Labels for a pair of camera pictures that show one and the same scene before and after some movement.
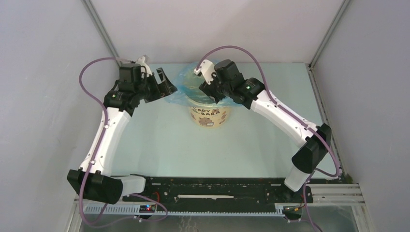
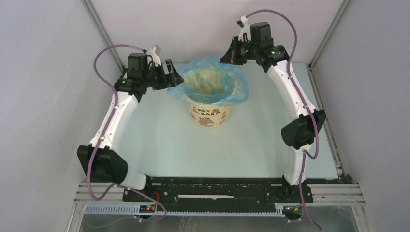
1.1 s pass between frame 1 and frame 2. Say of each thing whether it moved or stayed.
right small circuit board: stayed
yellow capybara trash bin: stayed
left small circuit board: stayed
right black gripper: moved
